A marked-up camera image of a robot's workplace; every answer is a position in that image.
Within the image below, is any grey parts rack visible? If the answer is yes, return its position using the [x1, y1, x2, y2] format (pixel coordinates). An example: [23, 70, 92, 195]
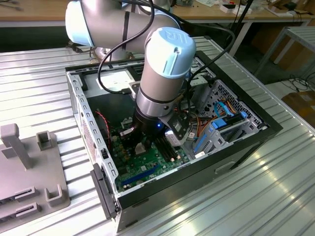
[0, 123, 71, 233]

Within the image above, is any grey power supply unit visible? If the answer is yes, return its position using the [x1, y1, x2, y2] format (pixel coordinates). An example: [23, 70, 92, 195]
[82, 68, 143, 128]

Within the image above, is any brown cardboard box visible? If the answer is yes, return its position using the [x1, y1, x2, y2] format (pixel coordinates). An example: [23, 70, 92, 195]
[281, 90, 315, 128]

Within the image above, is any blue expansion slot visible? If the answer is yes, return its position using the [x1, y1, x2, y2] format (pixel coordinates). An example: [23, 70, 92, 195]
[120, 164, 160, 187]

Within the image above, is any white flat box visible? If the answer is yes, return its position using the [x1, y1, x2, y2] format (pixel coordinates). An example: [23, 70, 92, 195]
[220, 2, 252, 14]

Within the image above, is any perforated metal disk bay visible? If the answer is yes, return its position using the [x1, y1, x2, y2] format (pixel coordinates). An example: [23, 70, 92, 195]
[194, 79, 269, 158]

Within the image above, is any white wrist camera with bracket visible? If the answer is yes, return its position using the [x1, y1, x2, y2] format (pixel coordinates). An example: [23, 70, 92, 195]
[159, 113, 190, 148]

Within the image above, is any red black fan wire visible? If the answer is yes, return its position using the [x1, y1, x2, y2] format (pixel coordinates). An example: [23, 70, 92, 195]
[94, 110, 111, 150]

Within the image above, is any black RAM slot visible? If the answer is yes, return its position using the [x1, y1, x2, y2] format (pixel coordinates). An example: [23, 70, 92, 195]
[157, 140, 176, 162]
[163, 145, 179, 161]
[168, 146, 182, 159]
[154, 137, 173, 163]

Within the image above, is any green motherboard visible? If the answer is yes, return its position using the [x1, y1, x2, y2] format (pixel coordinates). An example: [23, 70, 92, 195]
[109, 115, 190, 194]

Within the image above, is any silver CPU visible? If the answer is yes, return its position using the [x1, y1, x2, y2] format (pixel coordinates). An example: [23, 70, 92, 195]
[134, 143, 147, 155]

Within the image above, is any metal drive cage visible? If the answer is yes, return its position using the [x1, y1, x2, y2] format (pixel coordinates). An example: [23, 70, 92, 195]
[189, 57, 216, 99]

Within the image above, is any blue plastic rail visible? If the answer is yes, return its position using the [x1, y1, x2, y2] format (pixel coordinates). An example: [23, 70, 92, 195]
[193, 134, 208, 153]

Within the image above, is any blue disk carrier with disk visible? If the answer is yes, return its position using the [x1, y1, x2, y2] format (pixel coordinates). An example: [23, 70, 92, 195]
[210, 111, 248, 131]

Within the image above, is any wooden desk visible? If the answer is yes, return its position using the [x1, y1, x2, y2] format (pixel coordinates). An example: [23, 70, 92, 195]
[0, 0, 315, 28]

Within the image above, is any metal frame side table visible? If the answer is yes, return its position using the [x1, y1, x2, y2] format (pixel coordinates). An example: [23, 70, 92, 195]
[254, 26, 315, 79]

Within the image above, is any light blue data wire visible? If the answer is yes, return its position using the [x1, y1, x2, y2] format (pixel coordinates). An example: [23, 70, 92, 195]
[213, 100, 234, 118]

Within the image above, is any orange power wire bundle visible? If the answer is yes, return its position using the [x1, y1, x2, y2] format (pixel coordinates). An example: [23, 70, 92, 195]
[189, 98, 237, 148]

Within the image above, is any black open PC case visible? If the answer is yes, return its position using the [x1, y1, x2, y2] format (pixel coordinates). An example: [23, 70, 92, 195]
[64, 50, 284, 233]

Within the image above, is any black case latch bar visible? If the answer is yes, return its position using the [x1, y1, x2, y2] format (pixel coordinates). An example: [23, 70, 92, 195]
[89, 162, 119, 220]

